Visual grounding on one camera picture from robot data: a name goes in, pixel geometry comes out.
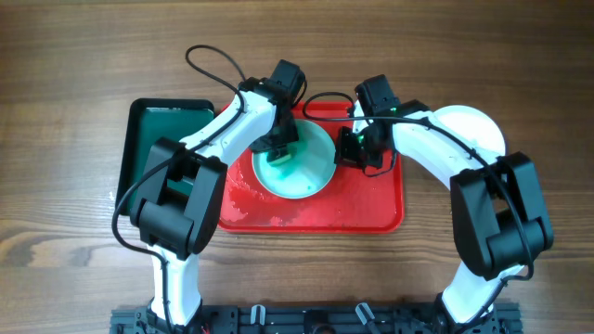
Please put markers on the white plate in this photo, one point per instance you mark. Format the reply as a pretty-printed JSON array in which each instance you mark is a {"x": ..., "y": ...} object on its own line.
[
  {"x": 474, "y": 125},
  {"x": 308, "y": 169}
]

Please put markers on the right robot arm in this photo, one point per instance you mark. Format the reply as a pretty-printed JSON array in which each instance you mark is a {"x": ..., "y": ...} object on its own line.
[{"x": 499, "y": 215}]

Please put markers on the green yellow sponge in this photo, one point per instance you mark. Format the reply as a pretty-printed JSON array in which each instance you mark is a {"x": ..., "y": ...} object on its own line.
[{"x": 278, "y": 156}]

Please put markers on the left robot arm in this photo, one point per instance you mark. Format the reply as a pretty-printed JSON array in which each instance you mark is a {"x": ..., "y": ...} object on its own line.
[{"x": 179, "y": 196}]

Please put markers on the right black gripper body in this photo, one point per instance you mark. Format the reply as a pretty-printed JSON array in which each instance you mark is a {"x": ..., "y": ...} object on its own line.
[{"x": 359, "y": 149}]

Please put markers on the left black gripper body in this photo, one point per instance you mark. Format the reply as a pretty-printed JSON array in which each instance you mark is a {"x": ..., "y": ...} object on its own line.
[{"x": 278, "y": 136}]

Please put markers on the dark green tray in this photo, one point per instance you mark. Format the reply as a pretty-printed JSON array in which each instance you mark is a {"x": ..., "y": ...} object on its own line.
[{"x": 149, "y": 120}]

